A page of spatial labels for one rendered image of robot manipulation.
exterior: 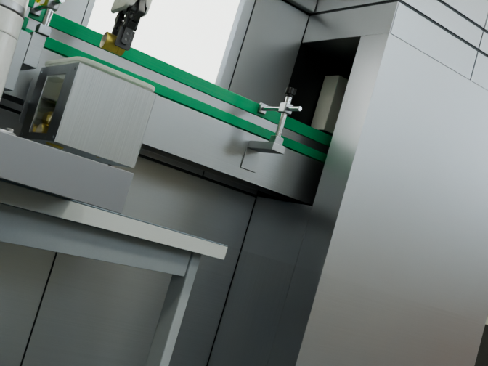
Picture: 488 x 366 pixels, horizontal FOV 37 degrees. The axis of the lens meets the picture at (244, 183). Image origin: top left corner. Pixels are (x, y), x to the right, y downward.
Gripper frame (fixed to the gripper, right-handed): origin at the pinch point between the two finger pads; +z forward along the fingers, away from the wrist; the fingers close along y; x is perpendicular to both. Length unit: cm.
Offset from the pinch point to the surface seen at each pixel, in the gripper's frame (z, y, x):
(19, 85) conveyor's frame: 13.5, -20.1, -11.9
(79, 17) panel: -10.1, -39.1, 0.1
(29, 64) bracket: 9.9, -10.5, -13.2
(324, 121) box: -13, -42, 81
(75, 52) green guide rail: 1.6, -22.6, -2.2
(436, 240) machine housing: 13, -12, 110
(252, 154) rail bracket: 8, -24, 50
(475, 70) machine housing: -38, -12, 107
